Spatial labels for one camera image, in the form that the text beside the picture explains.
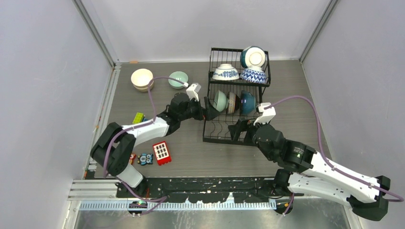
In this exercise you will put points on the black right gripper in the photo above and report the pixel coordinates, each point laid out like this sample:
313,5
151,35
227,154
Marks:
241,125

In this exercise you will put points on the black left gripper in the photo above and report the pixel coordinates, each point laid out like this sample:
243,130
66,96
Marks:
209,112

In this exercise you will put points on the pale green striped bowl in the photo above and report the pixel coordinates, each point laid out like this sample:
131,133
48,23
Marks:
177,79

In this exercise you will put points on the beige bowl with flower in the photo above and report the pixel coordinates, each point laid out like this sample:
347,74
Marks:
141,77

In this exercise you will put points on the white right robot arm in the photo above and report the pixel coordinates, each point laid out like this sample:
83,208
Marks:
303,170

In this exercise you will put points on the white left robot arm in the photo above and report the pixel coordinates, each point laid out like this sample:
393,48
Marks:
113,148

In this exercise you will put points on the light green bowl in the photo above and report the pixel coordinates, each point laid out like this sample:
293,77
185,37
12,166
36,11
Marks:
220,102

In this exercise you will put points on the dark blue glazed bowl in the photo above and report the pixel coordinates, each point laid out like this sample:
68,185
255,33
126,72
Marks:
248,103

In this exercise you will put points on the black patterned rim bowl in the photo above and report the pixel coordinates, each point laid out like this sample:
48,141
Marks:
233,103

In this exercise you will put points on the white blue floral bowl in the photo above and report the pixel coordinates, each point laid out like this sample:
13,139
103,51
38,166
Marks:
225,72

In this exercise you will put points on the blue white zigzag bowl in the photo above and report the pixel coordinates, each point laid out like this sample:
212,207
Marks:
254,74

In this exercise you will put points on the red white toy block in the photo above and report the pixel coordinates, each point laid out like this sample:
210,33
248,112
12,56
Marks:
162,153

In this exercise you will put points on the toy truck with green block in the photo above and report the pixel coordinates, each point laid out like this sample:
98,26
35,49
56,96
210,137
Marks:
139,118

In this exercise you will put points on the teal bowl white base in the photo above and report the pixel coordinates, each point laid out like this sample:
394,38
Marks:
252,56

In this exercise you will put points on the blue owl puzzle piece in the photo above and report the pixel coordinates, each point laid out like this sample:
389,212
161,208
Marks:
145,159

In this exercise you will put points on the red owl puzzle piece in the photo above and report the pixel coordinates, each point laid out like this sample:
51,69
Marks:
132,158

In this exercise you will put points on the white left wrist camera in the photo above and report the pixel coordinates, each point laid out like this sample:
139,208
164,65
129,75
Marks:
192,91

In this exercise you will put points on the black wire dish rack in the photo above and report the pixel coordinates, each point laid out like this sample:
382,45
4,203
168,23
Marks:
216,130

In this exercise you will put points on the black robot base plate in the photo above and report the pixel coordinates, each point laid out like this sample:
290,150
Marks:
205,189

